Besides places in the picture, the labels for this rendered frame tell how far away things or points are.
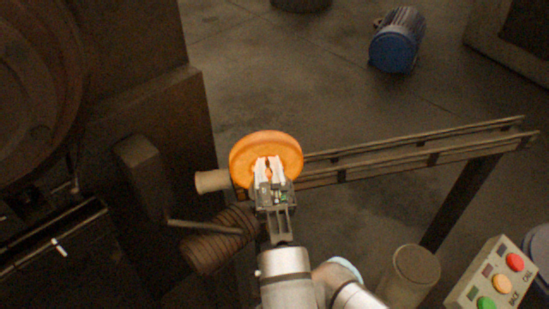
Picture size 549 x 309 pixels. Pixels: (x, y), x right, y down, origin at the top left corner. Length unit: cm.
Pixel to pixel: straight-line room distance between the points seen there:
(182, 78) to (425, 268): 79
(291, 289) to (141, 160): 45
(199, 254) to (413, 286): 56
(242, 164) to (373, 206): 111
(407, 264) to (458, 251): 75
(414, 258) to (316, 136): 114
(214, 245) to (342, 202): 88
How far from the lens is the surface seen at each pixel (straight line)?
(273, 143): 69
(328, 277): 75
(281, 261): 60
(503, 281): 99
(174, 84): 92
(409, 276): 101
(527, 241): 135
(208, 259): 100
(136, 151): 87
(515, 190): 210
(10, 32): 55
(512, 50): 292
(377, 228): 168
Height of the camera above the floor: 138
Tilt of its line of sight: 47 degrees down
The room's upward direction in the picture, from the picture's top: straight up
